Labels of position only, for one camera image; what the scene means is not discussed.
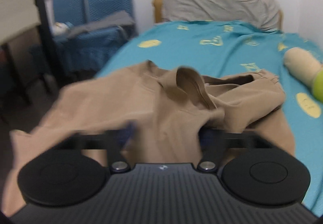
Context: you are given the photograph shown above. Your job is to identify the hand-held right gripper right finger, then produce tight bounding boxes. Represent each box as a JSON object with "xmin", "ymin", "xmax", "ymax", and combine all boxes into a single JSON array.
[{"xmin": 197, "ymin": 129, "xmax": 273, "ymax": 172}]

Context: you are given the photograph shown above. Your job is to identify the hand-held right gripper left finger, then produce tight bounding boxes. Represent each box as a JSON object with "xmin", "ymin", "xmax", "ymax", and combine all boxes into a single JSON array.
[{"xmin": 57, "ymin": 121, "xmax": 138, "ymax": 174}]

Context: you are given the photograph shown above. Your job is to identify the tan printed t-shirt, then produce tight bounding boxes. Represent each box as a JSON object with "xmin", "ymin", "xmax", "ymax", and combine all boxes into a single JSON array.
[{"xmin": 5, "ymin": 60, "xmax": 296, "ymax": 217}]

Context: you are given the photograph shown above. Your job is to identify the teal patterned bed sheet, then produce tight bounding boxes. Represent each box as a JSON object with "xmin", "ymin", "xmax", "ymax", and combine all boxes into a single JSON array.
[{"xmin": 94, "ymin": 20, "xmax": 323, "ymax": 216}]

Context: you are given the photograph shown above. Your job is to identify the beige and green plush toy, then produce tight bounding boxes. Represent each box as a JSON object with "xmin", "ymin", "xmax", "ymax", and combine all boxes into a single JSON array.
[{"xmin": 283, "ymin": 47, "xmax": 323, "ymax": 103}]

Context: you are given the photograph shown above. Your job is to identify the grey folded cloth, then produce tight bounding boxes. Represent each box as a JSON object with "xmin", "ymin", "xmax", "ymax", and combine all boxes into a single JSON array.
[{"xmin": 66, "ymin": 11, "xmax": 136, "ymax": 38}]

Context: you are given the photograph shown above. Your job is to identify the small white object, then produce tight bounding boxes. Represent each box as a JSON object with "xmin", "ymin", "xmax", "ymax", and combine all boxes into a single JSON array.
[{"xmin": 50, "ymin": 22, "xmax": 69, "ymax": 36}]

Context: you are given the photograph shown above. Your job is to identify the white table with black legs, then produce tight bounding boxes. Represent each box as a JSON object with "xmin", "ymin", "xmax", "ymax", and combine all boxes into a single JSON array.
[{"xmin": 0, "ymin": 0, "xmax": 59, "ymax": 104}]

